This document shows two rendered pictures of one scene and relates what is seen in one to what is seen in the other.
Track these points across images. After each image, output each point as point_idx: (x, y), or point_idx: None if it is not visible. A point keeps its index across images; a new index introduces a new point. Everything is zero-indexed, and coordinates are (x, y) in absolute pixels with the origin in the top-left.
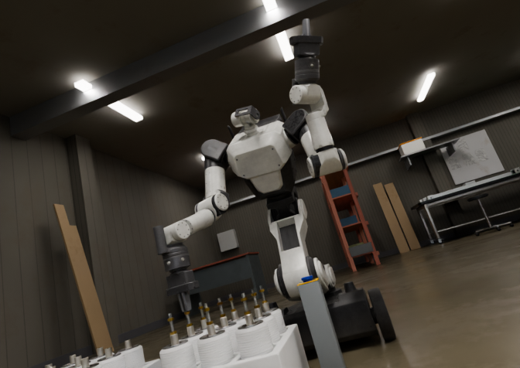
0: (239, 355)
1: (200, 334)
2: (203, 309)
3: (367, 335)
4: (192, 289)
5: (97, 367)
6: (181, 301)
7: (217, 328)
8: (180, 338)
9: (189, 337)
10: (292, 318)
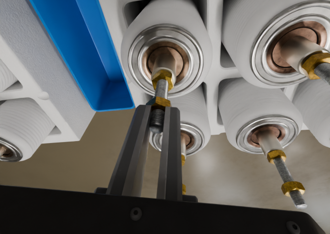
0: (291, 93)
1: (203, 73)
2: (285, 194)
3: None
4: (209, 205)
5: (25, 147)
6: (143, 176)
7: (262, 57)
8: (141, 86)
9: (177, 94)
10: None
